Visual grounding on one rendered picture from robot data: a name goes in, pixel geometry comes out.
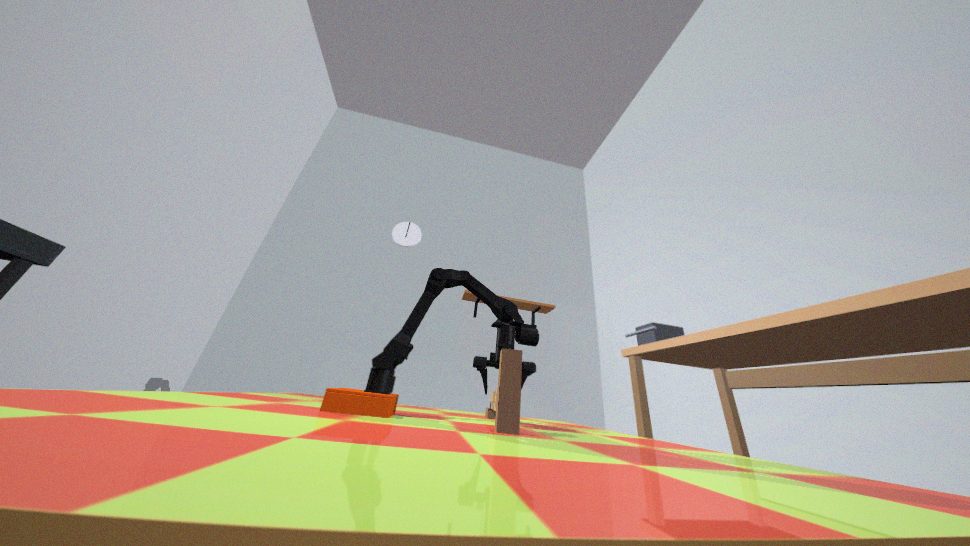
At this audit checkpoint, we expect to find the brown wooden post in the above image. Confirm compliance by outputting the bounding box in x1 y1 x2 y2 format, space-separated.
485 348 523 435

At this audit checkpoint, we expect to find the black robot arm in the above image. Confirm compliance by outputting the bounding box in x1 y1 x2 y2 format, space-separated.
364 268 539 394

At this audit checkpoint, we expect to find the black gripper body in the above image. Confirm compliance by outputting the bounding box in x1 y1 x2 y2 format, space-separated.
473 340 536 374

